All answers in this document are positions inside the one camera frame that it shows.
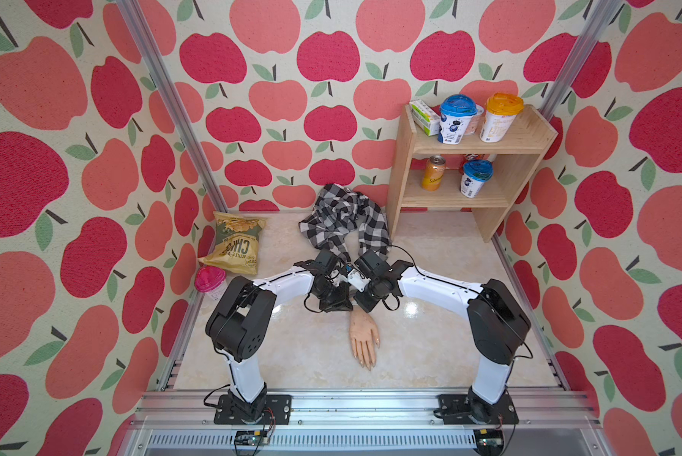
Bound mannequin hand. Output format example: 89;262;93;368
349;307;380;370

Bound black white plaid shirt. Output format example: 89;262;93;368
298;184;392;262

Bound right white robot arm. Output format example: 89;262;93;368
343;258;531;427

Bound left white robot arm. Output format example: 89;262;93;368
205;260;352;426

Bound green chips bag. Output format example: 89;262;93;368
199;212;267;276

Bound pink lid container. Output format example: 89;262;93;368
195;265;227;302

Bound orange soda can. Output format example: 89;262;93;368
422;155;447;191

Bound blue lid cup lower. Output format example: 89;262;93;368
460;160;493;199

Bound blue lid cup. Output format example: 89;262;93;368
438;94;478;146
460;160;493;199

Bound wooden two-tier shelf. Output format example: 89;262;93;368
386;106;557;241

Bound green white carton box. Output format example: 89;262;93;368
409;99;441;137

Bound small white pink cup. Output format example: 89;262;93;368
464;104;485;136

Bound blue lid cup upper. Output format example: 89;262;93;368
438;94;478;146

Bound orange lid cup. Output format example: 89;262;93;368
479;92;525;144

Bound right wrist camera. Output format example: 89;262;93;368
347;250;390;291

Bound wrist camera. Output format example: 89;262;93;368
313;250;340;277
347;250;390;291

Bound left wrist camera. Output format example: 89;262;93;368
313;250;340;277

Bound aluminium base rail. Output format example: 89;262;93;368
117;387;614;455

